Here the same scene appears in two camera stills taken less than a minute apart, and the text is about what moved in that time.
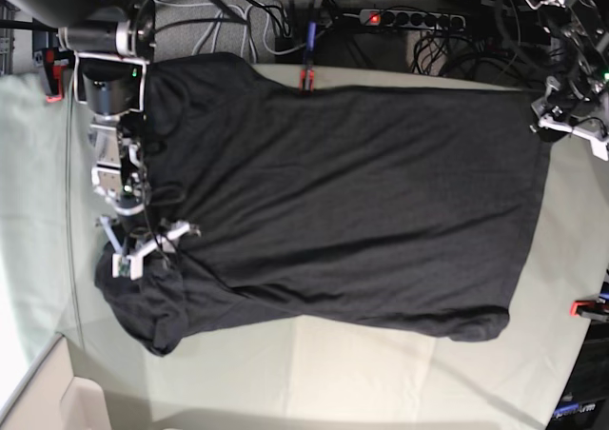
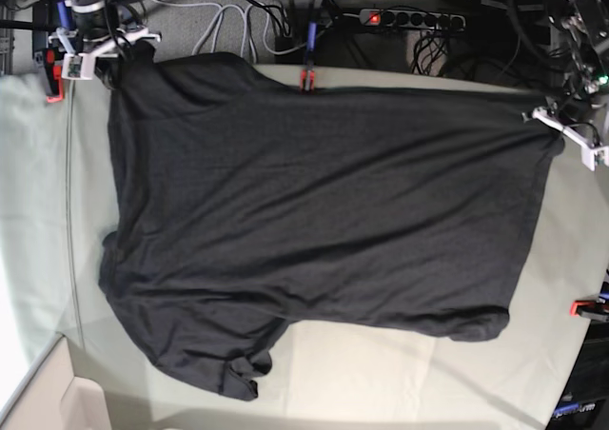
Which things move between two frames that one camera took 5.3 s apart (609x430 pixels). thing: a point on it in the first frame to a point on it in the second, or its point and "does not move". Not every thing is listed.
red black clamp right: (596, 308) does not move
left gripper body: (131, 230) to (91, 22)
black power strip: (417, 19) does not move
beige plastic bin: (50, 398) does not move
